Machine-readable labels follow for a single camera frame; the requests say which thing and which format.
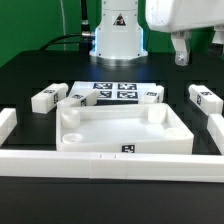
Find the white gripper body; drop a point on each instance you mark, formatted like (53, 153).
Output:
(175, 15)

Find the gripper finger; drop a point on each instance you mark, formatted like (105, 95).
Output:
(217, 45)
(181, 43)

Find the white desk top tray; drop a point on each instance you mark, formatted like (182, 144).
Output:
(129, 128)

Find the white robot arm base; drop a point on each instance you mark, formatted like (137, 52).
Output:
(118, 37)

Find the white right fence block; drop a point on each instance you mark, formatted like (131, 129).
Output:
(215, 127)

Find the white fence block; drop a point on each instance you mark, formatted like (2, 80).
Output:
(8, 121)
(215, 127)

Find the white left fence block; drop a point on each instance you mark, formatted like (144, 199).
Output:
(8, 121)

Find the white front fence bar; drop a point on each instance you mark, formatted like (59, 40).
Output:
(126, 166)

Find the white marker base plate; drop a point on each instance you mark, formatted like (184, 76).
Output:
(114, 91)

